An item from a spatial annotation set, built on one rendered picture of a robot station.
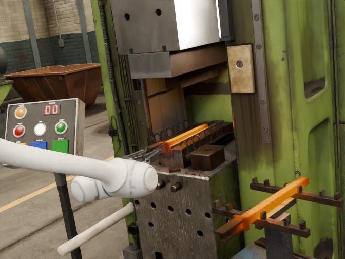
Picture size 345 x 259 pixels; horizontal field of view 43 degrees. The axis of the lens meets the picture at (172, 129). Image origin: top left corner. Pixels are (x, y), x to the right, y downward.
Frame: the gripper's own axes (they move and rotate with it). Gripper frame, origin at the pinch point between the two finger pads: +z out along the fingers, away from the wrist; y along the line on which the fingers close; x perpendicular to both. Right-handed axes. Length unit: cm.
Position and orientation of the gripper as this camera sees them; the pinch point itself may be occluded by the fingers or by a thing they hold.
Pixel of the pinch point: (156, 149)
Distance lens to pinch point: 167.9
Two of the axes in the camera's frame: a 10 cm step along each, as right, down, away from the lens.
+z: 5.7, -2.8, 7.7
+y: 8.1, 0.4, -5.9
